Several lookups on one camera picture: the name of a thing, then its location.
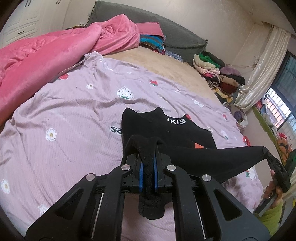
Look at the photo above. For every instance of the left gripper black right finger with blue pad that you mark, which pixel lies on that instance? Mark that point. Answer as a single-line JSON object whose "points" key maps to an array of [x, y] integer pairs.
{"points": [[203, 209]]}

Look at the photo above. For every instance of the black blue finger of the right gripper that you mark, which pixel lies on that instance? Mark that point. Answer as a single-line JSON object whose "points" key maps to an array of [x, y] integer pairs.
{"points": [[273, 162]]}

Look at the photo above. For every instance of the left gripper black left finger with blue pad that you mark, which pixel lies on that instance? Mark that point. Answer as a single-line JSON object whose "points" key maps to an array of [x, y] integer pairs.
{"points": [[93, 208]]}

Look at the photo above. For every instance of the black garment with orange cuffs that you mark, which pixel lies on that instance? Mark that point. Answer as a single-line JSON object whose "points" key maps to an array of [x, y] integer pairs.
{"points": [[189, 147]]}

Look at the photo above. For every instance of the green sleeve forearm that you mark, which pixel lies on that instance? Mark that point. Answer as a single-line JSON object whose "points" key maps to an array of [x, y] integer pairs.
{"points": [[271, 218]]}

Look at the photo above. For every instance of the pile of mixed folded clothes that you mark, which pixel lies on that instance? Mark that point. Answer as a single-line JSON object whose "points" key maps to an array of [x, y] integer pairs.
{"points": [[224, 80]]}

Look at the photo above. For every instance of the striped folded clothes stack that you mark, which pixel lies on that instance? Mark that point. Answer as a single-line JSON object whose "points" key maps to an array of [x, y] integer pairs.
{"points": [[151, 36]]}

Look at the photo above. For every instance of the person's right hand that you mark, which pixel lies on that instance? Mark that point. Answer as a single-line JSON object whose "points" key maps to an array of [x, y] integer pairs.
{"points": [[269, 191]]}

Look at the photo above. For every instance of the green windowsill ledge cover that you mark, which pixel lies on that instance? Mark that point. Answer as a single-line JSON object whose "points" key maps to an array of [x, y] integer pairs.
{"points": [[281, 140]]}

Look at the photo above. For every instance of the cream satin curtain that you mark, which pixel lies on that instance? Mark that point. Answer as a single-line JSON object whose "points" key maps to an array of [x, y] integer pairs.
{"points": [[266, 69]]}

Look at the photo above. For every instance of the lilac strawberry print bed sheet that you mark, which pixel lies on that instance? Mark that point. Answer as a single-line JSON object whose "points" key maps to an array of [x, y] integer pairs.
{"points": [[72, 127]]}

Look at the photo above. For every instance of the grey headboard cover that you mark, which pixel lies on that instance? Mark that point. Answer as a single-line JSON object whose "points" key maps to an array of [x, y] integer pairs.
{"points": [[179, 40]]}

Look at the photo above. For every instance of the pink plush blanket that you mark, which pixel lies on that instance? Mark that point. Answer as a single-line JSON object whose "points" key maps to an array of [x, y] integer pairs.
{"points": [[28, 64]]}

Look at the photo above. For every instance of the beige mattress pad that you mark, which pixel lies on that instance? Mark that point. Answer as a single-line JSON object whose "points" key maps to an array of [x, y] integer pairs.
{"points": [[168, 67]]}

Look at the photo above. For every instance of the white wardrobe doors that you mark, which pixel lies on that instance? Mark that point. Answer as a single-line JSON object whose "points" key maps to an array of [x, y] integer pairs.
{"points": [[34, 18]]}

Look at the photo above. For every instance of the window with dark frame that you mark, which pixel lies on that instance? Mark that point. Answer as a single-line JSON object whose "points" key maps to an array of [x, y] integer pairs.
{"points": [[281, 96]]}

